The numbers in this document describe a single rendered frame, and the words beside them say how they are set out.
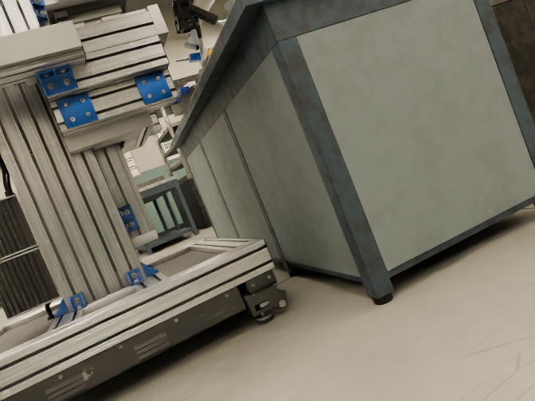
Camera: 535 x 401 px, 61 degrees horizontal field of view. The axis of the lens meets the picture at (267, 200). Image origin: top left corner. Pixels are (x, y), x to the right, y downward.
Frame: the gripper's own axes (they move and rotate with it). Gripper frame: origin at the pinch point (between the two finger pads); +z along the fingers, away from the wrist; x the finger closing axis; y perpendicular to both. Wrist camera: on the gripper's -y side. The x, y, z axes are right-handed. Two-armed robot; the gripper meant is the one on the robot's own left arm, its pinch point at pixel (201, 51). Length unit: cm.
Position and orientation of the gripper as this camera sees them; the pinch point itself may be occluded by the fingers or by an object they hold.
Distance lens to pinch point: 191.9
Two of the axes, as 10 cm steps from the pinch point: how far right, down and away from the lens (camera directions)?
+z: 2.0, 9.7, 1.5
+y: -9.2, 2.4, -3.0
